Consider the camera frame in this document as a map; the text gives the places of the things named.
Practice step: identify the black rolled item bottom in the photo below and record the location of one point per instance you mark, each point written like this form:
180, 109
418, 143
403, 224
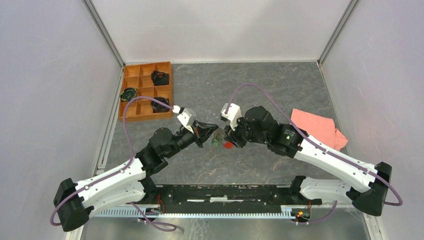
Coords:
160, 108

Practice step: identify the steel key holder red handle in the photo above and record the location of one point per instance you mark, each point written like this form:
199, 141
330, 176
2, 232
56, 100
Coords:
218, 139

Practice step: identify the white slotted cable duct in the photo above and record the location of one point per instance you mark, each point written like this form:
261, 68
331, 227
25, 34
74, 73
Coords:
128, 211

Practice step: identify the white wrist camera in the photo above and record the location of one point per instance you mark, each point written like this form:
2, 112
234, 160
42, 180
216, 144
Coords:
231, 112
186, 117

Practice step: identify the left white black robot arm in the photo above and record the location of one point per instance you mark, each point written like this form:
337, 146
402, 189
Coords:
76, 202

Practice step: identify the black rolled item top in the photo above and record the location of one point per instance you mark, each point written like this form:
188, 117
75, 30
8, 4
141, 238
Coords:
160, 78

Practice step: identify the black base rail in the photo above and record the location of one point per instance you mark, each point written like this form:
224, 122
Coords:
225, 199

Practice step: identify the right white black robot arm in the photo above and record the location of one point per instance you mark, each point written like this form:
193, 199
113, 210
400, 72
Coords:
363, 184

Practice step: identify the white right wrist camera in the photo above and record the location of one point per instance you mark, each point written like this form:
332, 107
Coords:
231, 112

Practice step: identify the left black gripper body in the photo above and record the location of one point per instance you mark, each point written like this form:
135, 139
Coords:
200, 141

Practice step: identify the pink folded cloth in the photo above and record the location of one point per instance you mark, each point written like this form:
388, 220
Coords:
322, 128

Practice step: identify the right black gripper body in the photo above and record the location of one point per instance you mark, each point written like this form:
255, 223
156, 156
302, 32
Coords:
242, 134

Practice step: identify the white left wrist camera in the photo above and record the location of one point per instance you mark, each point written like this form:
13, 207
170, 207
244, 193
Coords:
186, 117

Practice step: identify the green black rolled item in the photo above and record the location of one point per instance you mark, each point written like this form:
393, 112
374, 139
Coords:
128, 94

